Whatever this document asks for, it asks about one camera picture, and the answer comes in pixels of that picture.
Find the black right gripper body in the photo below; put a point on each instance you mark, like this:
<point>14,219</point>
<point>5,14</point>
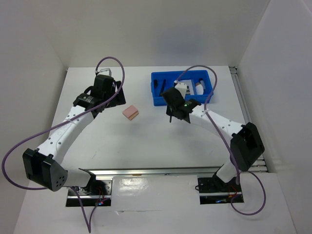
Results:
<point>170,111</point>

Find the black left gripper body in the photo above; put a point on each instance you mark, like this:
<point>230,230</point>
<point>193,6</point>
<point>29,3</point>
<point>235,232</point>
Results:
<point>108,95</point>

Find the black fan makeup brush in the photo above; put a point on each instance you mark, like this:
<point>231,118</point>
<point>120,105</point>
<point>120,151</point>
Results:
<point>159,86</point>

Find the small clear bottle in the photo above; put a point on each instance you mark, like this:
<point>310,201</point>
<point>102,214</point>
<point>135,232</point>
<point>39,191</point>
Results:
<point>203,84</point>

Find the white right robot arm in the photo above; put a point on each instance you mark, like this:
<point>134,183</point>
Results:
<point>243,141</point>

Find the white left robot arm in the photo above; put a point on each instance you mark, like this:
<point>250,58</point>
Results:
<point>43,165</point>

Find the blue plastic organizer bin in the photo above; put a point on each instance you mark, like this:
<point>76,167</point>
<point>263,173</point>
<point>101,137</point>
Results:
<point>171,76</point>

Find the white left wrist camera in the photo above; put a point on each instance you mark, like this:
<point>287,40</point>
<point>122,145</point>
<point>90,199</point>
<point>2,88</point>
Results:
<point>104,71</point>

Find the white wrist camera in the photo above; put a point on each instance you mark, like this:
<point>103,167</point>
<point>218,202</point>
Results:
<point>104,71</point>
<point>181,87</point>

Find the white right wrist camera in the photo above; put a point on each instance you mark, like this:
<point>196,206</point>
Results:
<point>181,87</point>

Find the aluminium right side rail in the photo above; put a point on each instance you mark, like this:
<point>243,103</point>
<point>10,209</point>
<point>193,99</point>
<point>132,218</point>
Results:
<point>260,165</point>

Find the aluminium rail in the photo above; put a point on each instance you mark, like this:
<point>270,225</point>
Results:
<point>260,165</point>
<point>101,174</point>

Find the aluminium front rail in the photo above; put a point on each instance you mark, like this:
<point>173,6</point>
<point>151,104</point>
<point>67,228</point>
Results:
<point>101,174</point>

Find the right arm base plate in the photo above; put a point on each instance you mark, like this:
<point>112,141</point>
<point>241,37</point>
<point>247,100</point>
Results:
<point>210,194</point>

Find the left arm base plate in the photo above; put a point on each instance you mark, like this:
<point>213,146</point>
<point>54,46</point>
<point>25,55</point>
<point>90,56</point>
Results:
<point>100,195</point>

